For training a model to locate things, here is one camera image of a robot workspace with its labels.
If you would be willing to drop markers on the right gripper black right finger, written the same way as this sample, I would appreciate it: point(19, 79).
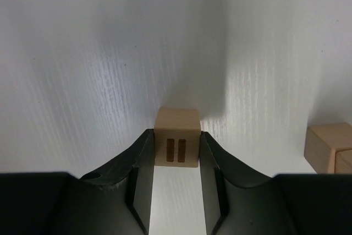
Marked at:
point(238, 199)

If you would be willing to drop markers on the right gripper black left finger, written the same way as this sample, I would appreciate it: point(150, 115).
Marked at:
point(120, 191)

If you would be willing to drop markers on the wooden cube with two slots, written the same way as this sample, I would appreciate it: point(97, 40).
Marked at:
point(177, 137)

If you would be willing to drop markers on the plain wooden cube centre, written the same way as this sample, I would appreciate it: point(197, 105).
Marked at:
point(323, 142)

